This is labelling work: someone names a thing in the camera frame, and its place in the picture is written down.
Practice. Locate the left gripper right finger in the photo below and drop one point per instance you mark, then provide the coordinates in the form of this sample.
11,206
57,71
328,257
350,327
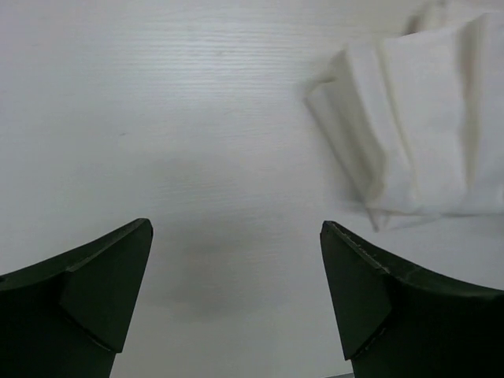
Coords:
398,319

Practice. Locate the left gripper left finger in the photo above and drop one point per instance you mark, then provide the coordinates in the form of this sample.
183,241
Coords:
68,316

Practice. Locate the white skirt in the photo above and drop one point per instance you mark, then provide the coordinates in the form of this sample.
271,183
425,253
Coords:
416,120

